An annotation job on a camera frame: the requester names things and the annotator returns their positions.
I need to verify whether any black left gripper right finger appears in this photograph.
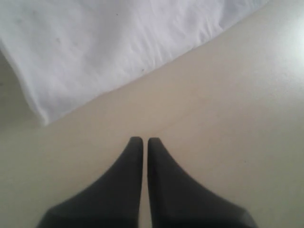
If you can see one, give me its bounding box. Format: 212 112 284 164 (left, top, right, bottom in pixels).
147 138 257 228

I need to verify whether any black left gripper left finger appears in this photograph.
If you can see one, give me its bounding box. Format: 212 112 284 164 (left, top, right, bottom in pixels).
38 137 143 228

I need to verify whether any white t-shirt red print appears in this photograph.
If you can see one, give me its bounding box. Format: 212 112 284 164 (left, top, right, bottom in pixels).
0 0 266 125

